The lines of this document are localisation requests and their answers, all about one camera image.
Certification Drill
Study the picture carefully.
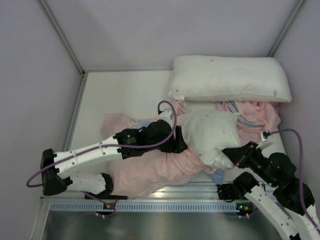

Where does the bare white pillow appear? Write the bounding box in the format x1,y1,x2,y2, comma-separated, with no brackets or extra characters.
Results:
168,55,292,103

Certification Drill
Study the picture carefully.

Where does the aluminium mounting rail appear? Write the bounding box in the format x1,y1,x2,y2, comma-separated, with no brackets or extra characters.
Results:
40,182,219,201

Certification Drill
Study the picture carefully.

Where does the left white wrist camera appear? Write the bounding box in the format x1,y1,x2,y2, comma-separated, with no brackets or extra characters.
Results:
157,109,174,127

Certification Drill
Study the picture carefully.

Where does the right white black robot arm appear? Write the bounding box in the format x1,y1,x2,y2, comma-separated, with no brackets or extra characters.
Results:
218,142,320,240

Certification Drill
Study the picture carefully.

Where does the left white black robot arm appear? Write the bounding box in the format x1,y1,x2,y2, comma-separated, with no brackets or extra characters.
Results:
40,119,187,199

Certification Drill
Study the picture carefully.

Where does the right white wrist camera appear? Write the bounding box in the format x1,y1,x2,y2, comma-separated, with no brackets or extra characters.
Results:
257,130,274,150

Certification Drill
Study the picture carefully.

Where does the slotted white cable duct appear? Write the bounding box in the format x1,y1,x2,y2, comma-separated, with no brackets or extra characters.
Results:
50,201,253,213

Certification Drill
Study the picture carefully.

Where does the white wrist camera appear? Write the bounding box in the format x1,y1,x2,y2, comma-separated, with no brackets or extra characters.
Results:
157,109,174,127
257,130,274,150

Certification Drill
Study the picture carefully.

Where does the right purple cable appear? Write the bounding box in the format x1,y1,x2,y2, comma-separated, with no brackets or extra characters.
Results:
264,128,318,227

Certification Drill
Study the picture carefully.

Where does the pink pillowcase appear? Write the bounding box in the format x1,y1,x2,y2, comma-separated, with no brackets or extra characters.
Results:
101,113,220,197
215,101,281,146

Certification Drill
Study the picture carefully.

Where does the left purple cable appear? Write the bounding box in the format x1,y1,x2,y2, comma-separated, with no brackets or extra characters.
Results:
26,100,179,218

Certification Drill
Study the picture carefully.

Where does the purple cable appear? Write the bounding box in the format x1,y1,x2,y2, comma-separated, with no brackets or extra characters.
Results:
26,100,179,218
264,128,318,227

